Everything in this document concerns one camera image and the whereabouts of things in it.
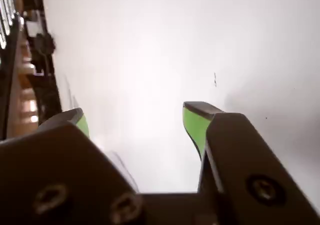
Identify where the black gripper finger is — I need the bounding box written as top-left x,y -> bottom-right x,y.
0,107 -> 148,225
182,101 -> 320,225

